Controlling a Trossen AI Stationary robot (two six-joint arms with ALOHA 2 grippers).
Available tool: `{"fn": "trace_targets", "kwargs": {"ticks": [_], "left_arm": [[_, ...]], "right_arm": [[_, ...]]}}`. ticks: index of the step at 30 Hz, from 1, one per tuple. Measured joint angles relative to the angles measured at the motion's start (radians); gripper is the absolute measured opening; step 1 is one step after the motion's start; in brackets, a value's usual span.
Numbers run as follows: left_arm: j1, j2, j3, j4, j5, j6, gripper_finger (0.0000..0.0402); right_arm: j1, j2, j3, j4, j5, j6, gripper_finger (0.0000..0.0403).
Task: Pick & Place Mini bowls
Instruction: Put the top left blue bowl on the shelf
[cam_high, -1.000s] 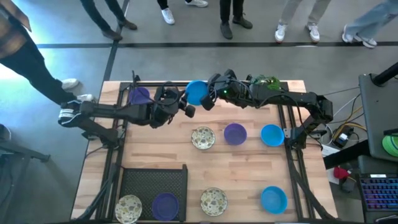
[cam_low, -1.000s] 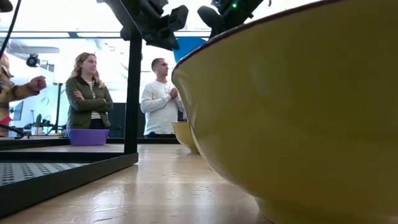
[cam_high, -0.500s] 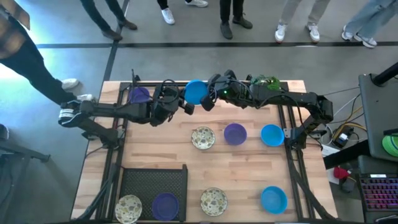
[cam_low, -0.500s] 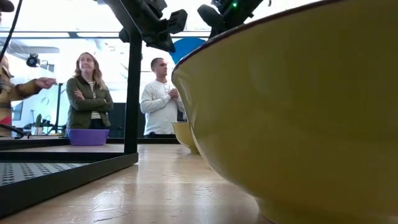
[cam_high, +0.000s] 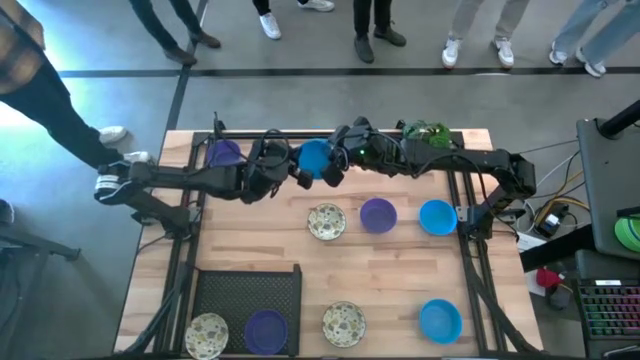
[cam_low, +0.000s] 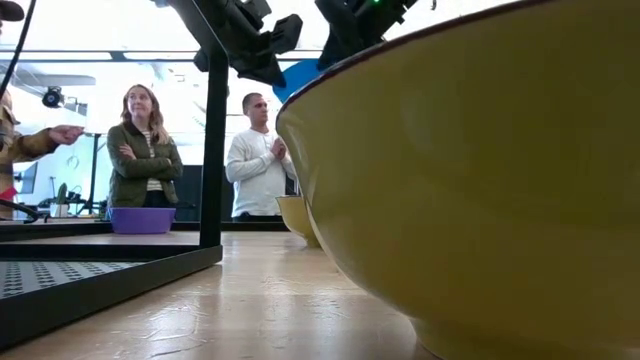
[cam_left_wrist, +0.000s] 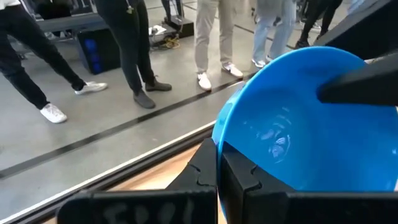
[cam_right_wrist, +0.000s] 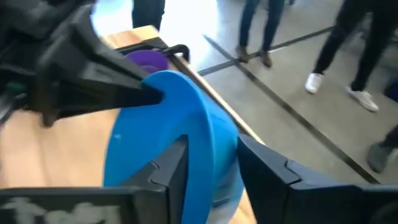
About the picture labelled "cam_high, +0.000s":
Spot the black pole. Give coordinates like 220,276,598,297
598,99,640,140

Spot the yellow cable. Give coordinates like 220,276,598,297
532,168,591,224

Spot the black diagonal bar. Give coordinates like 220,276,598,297
519,224,599,274

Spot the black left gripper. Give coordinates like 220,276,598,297
241,135,315,205

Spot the dark grey side desk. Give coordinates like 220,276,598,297
576,117,640,262

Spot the green round disc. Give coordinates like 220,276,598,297
614,216,640,254

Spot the purple mini bowl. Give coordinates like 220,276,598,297
359,197,398,235
243,308,290,356
206,138,244,169

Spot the black aluminium frame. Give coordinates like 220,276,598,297
122,128,544,359

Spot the person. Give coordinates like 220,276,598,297
440,0,531,70
352,0,407,65
0,0,151,171
128,0,222,66
251,0,335,41
548,0,640,79

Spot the black perforated dish rack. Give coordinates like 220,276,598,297
186,263,303,357

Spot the thin black floor cable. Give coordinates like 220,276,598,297
517,138,581,156

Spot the black backlit keyboard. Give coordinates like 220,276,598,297
572,278,640,359

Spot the black floor stand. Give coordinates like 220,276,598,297
0,198,82,360

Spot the white cable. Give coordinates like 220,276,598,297
527,149,581,201

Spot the white paper sheet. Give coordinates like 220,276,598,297
524,269,551,297
515,233,549,255

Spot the small red object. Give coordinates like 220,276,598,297
535,267,564,290

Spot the blue mini bowl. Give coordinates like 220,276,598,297
418,298,464,345
418,199,459,237
297,138,335,180

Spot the yellow speckled ceramic bowl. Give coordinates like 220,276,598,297
321,300,367,349
184,312,230,360
306,202,347,242

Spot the green plant in white pot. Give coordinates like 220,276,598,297
402,119,454,150

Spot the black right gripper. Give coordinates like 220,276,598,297
321,115,384,190

